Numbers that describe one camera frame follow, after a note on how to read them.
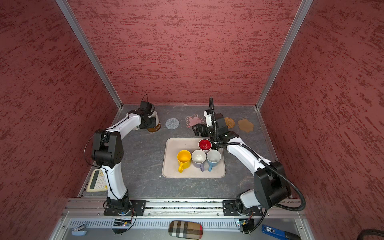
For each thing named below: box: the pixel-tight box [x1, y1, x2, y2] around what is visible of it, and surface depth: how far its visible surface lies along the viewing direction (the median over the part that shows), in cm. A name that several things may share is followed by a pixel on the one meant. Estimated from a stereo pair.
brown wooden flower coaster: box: [237, 118, 254, 133], surface depth 112 cm
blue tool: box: [262, 224, 300, 240], surface depth 67 cm
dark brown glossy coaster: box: [147, 121, 161, 132], surface depth 107 cm
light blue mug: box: [206, 149, 222, 172], surface depth 85 cm
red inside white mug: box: [198, 138, 212, 154], surface depth 92 cm
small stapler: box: [71, 223, 87, 236], surface depth 68 cm
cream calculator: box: [86, 168, 108, 193], surface depth 81 cm
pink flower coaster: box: [185, 113, 206, 129], surface depth 114 cm
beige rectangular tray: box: [161, 137, 226, 178], surface depth 90 cm
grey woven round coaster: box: [165, 118, 180, 130], surface depth 112 cm
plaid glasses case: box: [168, 220, 204, 240], surface depth 68 cm
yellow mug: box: [176, 149, 192, 173], surface depth 85 cm
